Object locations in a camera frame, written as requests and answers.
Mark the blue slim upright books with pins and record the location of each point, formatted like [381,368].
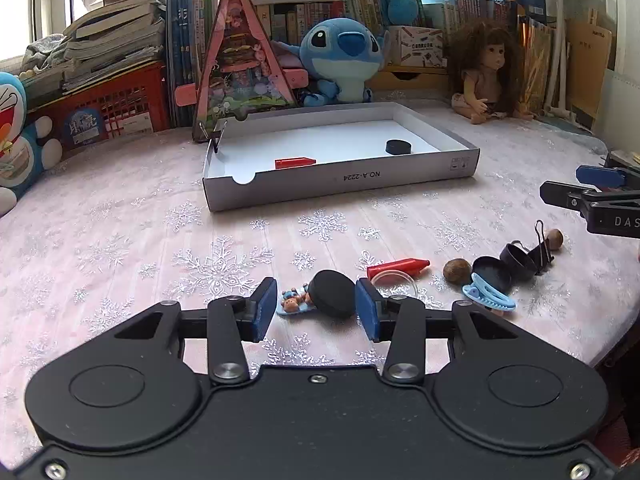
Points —
[185,50]

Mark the brown walnut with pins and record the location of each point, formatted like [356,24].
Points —
[457,272]
[555,239]

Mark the black binder clip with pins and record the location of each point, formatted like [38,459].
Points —
[544,255]
[216,140]

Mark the red plastic crate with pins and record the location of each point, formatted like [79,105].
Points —
[125,105]

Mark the blue robot cat plush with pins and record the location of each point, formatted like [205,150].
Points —
[12,150]

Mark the stack of lying books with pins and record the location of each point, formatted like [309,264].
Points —
[110,35]

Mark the row of shelf books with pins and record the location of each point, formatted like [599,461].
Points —
[450,10]

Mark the red crayon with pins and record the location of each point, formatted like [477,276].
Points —
[295,163]
[400,266]

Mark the wooden drawer box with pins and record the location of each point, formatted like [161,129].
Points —
[405,79]

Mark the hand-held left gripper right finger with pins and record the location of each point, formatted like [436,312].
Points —
[367,310]

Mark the light blue hair clip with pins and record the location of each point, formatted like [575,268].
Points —
[492,299]

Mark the black round lid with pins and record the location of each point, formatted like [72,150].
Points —
[492,274]

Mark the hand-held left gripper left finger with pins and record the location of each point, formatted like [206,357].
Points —
[265,310]

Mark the blue alien plush toy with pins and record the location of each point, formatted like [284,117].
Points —
[340,55]

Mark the window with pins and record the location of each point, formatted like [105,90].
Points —
[30,5]

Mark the pink snowflake tablecloth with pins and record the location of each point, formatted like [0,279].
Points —
[150,240]

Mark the black hollow cap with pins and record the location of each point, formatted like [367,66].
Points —
[519,262]

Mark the black round sponge puff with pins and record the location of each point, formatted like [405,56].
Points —
[331,294]

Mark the clear round plastic lid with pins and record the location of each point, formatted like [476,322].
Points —
[400,285]

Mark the white printed cardboard box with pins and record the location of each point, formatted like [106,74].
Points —
[415,45]

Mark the grey cardboard box tray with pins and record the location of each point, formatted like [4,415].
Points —
[320,140]

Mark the brown cardboard sheet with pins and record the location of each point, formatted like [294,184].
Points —
[590,70]

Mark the pink triangular dollhouse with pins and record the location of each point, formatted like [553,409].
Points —
[240,70]

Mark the gold wrapping sheets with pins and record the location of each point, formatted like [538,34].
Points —
[535,65]

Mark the black round cap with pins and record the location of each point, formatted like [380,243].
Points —
[398,147]

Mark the brown haired doll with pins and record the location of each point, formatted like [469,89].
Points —
[487,75]

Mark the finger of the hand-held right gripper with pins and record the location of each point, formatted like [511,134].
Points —
[600,175]
[562,195]

